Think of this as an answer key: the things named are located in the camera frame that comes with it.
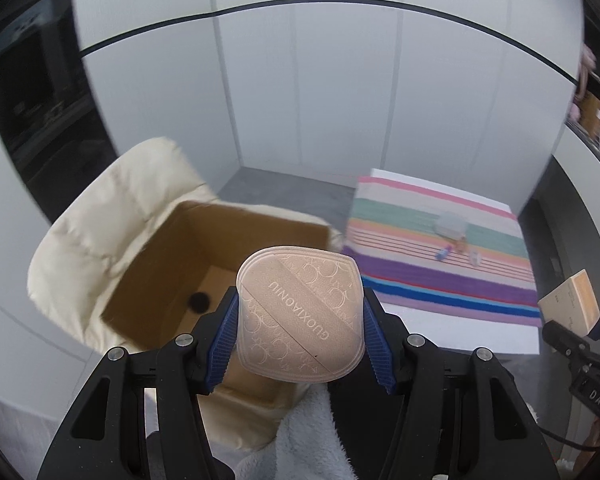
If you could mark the black glass panel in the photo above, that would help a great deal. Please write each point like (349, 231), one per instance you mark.
(35, 110)

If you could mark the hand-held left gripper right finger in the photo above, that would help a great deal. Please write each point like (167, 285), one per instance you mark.
(378, 342)

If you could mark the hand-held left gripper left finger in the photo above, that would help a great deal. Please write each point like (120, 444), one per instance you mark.
(225, 342)

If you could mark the pink figurine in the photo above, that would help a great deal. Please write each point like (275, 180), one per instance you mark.
(586, 72)

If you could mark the brown cardboard box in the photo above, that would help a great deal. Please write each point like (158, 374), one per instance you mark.
(180, 240)

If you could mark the small white bottle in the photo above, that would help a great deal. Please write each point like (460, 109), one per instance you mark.
(475, 258)

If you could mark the cream padded chair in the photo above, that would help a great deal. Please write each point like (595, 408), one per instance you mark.
(105, 210)

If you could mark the orange box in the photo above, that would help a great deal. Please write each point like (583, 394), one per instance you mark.
(591, 112)

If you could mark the black cabinet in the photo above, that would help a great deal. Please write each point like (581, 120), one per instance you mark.
(545, 220)

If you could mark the striped colourful mat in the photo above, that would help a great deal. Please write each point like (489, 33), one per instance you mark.
(405, 280)

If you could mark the grey fleece garment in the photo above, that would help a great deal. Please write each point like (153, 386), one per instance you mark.
(305, 435)

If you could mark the small blue tube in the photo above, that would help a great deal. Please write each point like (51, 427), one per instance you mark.
(443, 253)

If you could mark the beige powder puff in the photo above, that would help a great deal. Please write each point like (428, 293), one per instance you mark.
(300, 320)

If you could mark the beige rectangular box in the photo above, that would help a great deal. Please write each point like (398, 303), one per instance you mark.
(570, 302)

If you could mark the black round lid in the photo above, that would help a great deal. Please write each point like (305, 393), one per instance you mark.
(198, 301)

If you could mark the grey translucent container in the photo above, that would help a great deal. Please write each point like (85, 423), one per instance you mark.
(452, 223)

